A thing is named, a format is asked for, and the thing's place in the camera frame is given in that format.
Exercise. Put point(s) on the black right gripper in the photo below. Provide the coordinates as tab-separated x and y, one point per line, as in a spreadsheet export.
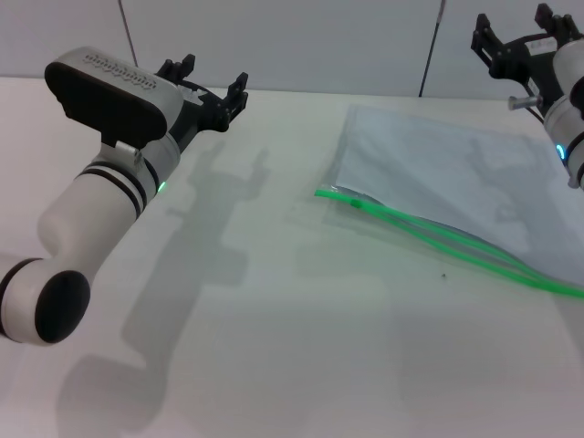
524	57

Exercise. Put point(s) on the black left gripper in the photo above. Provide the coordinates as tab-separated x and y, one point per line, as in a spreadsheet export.
201	111

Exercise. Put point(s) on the clear green-zipper document bag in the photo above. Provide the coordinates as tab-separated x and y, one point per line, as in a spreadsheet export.
433	173

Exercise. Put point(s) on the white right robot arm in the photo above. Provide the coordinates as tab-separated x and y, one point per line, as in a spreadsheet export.
568	137

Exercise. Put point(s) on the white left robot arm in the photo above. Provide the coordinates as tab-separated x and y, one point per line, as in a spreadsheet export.
77	214

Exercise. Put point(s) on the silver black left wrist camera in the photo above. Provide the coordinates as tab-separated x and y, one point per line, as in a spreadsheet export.
114	98

